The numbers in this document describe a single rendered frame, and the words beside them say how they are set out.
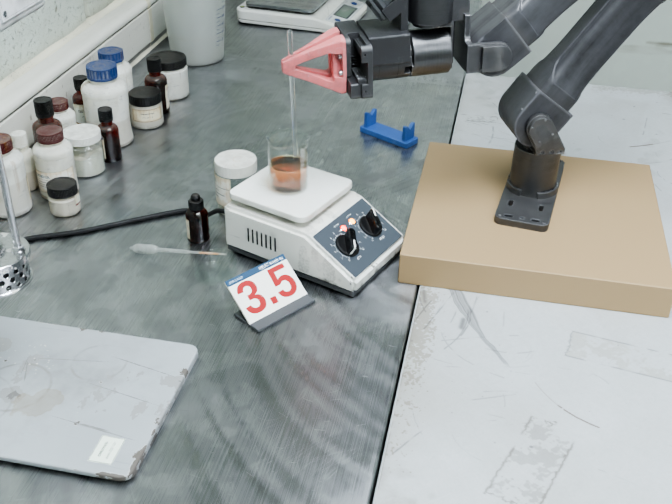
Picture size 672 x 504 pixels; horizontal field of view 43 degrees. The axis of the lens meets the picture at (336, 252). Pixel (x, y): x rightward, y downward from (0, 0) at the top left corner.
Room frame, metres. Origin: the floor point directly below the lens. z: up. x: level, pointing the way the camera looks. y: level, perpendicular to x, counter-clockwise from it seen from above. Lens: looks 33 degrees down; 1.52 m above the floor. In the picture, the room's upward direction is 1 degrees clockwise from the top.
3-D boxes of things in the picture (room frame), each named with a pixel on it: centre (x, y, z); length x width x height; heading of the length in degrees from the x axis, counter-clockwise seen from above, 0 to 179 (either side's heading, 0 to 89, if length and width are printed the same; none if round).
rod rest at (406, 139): (1.31, -0.08, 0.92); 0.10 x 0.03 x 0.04; 50
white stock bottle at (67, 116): (1.24, 0.43, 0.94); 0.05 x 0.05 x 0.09
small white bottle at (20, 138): (1.12, 0.46, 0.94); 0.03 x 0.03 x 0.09
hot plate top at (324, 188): (0.98, 0.06, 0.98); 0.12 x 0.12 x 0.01; 58
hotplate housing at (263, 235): (0.96, 0.04, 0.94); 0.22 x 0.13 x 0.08; 58
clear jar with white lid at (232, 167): (1.07, 0.14, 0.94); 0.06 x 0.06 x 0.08
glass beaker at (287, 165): (0.97, 0.06, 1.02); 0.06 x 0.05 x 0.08; 153
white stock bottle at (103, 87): (1.28, 0.37, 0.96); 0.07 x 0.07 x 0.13
